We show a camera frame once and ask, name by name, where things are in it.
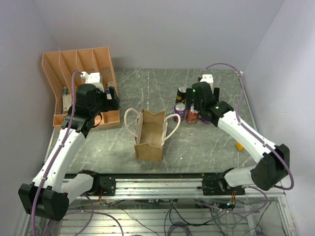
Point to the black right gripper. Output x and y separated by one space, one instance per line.
190 96

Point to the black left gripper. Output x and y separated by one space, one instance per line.
112 104

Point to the black soda can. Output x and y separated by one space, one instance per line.
181 94

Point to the purple Fanta can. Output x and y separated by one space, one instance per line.
180 109

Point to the red can silver top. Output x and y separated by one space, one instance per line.
192 116

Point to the red can front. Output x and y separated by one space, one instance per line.
205 121

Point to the watermelon print canvas bag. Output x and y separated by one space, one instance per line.
150 133

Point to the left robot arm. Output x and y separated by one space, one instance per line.
47 195

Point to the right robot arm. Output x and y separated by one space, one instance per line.
272 160

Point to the white medicine box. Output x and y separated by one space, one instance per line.
67 103

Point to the orange plastic file organizer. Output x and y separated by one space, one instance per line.
59 67

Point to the small yellow block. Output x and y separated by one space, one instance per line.
239 147

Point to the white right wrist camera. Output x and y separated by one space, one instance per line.
207 78

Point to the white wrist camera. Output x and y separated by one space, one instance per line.
207 78
94 79

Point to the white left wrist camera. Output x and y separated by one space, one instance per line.
94 79

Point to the aluminium mounting rail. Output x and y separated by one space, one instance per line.
174 187

